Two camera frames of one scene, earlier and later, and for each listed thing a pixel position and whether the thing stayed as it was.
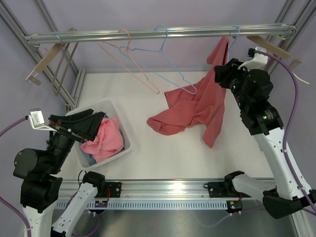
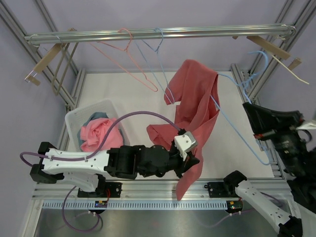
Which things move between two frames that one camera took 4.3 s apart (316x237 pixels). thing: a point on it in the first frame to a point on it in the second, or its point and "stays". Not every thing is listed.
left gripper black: x=85 y=129 to x=190 y=160
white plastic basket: x=106 y=106 stays
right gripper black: x=227 y=71 to x=263 y=120
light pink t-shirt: x=108 y=139 stays
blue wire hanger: x=233 y=42 to x=236 y=134
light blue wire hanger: x=161 y=49 to x=171 y=99
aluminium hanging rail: x=225 y=31 stays
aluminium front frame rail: x=164 y=190 stays
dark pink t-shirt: x=203 y=104 to x=195 y=86
